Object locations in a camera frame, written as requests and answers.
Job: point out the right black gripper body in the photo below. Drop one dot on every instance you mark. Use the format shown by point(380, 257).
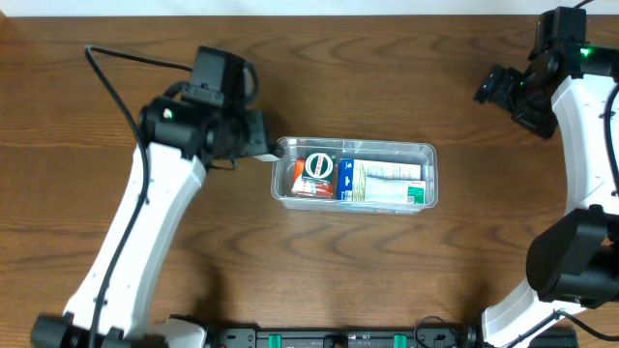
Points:
point(499, 86)

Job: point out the dark bottle white cap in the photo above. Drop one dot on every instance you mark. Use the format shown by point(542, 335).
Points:
point(267, 157)

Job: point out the blue illustrated box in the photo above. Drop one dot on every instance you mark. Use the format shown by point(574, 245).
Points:
point(354, 172)

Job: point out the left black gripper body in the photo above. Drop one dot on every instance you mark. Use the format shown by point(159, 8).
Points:
point(249, 131)

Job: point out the red cardboard box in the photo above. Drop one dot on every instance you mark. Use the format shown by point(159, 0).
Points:
point(302, 186)

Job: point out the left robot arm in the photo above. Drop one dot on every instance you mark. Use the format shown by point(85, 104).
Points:
point(179, 140)

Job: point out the white green box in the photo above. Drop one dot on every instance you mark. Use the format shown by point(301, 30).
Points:
point(395, 191)

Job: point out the green square box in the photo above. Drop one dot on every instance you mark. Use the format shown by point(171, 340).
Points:
point(320, 167)

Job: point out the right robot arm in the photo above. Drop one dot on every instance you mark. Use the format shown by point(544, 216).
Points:
point(572, 88)

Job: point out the clear plastic container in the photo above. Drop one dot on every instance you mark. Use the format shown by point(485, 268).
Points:
point(296, 148)

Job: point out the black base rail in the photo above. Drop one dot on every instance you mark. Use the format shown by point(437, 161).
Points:
point(428, 336)

